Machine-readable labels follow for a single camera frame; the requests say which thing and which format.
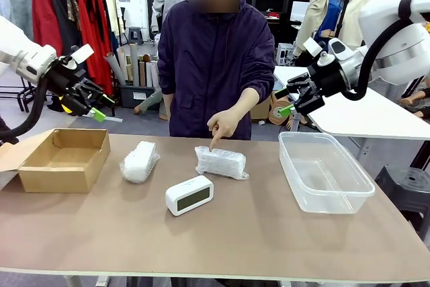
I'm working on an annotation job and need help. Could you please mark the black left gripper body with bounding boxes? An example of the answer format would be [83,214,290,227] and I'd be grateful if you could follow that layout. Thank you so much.
[46,59,94,117]

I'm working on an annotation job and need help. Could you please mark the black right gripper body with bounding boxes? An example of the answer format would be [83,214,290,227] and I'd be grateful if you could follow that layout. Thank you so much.
[294,60,347,116]

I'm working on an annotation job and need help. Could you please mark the white digital clock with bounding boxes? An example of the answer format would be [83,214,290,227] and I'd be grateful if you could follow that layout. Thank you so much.
[164,174,215,217]

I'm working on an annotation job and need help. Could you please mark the person's left forearm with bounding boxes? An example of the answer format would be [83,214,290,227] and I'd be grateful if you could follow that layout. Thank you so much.
[231,86,262,120]

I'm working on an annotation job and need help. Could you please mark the rounded bubble-wrapped clock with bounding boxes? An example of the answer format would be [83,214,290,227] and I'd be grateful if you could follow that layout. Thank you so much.
[119,140,161,185]

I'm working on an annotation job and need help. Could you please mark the person's left hand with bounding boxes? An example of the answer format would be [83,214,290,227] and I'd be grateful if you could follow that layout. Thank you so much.
[206,108,242,153]

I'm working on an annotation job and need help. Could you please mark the cardboard spool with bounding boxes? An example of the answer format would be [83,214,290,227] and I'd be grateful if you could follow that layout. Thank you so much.
[267,93,297,129]

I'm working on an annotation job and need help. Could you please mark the metal bar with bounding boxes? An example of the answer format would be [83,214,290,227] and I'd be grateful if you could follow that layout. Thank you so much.
[80,112,124,124]

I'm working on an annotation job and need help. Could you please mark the yellow cloth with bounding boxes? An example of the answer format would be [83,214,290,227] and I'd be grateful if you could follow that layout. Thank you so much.
[59,96,74,114]

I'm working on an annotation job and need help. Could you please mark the small cardboard box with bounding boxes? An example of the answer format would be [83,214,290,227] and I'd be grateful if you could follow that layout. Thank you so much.
[251,94,275,120]

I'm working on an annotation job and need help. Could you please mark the grey slanted paper roll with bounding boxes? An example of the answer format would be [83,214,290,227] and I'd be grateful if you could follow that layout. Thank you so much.
[104,52,128,87]

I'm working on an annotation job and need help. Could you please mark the dark storage bin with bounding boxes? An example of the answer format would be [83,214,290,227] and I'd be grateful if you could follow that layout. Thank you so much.
[118,83,161,110]

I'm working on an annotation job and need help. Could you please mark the white computer case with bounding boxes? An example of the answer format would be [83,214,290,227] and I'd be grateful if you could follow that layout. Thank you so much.
[275,42,297,66]

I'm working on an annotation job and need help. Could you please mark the beige paper roll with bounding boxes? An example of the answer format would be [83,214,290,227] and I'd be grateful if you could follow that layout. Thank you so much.
[116,47,134,83]

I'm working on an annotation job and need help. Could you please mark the tall grey paper roll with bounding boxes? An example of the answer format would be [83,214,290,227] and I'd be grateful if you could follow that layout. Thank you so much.
[130,42,140,87]

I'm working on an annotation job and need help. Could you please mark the brown paper roll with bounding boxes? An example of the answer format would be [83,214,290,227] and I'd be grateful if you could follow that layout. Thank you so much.
[138,59,147,88]

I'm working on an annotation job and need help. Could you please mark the white side table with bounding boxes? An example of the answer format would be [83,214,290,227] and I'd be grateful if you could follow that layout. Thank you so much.
[273,65,430,171]

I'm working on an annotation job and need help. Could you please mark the red dress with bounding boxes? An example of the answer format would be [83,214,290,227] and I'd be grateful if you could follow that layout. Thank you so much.
[74,0,114,97]

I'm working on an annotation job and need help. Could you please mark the white paper roll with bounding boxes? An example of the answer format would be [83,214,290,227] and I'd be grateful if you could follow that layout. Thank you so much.
[144,60,159,89]

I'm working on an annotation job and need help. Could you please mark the black hanging garment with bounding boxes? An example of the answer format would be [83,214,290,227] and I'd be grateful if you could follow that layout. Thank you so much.
[51,0,84,56]

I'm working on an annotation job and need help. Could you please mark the small dark stool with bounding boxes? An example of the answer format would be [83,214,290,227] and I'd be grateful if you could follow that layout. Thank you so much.
[128,26,144,46]

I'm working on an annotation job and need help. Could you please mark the open brown cardboard box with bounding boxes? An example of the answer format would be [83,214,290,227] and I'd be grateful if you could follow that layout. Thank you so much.
[0,128,112,194]

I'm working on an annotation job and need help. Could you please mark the white monitor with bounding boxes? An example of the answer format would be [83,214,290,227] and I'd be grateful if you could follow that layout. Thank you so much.
[290,1,312,23]

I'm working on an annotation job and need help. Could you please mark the mannequin in beige coat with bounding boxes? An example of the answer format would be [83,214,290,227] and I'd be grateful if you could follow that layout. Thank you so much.
[293,0,354,58]

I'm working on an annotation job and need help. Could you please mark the red coat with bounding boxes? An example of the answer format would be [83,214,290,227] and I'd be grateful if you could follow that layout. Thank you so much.
[31,0,64,58]

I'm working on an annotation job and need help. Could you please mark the clear plastic container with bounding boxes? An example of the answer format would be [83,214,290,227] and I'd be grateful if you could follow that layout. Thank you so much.
[277,130,376,215]

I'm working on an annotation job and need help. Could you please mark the black clothes rack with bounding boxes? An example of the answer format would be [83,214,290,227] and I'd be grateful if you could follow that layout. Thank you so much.
[0,0,118,118]

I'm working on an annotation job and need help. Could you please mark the cream hanging garment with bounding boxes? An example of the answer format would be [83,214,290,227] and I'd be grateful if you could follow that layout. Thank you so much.
[101,0,122,38]

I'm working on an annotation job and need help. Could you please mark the person in purple jacket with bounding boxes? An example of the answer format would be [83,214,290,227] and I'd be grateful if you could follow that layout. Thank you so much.
[157,0,280,287]

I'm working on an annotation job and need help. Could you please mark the seated mannequin limbs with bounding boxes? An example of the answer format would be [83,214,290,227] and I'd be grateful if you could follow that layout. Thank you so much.
[398,77,430,120]

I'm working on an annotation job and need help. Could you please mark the grey fluffy coat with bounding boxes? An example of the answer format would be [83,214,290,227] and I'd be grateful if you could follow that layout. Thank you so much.
[0,0,36,42]

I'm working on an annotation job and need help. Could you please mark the person in grey hoodie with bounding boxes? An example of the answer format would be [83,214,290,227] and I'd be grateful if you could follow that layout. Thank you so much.
[150,0,189,34]

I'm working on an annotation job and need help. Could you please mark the black plastic stool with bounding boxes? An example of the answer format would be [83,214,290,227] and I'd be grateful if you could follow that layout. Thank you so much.
[374,165,430,231]

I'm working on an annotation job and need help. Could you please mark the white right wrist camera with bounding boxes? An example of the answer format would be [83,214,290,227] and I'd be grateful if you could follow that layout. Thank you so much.
[302,37,329,58]

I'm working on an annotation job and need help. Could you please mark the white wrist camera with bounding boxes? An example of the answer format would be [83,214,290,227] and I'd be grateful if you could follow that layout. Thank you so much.
[302,37,329,58]
[71,44,95,65]

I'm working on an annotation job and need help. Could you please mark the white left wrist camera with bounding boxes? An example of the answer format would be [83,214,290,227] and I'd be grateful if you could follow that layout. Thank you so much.
[71,44,95,65]

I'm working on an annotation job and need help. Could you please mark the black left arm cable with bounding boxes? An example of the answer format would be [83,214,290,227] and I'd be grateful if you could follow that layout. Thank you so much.
[0,77,50,147]

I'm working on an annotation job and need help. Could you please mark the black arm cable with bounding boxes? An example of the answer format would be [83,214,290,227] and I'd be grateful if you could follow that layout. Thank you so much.
[0,77,50,147]
[340,0,425,101]

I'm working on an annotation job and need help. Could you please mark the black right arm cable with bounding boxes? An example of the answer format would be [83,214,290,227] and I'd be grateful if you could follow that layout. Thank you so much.
[340,0,425,101]

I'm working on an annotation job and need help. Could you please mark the white table frame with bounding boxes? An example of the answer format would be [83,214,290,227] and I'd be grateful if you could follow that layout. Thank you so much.
[62,275,112,287]

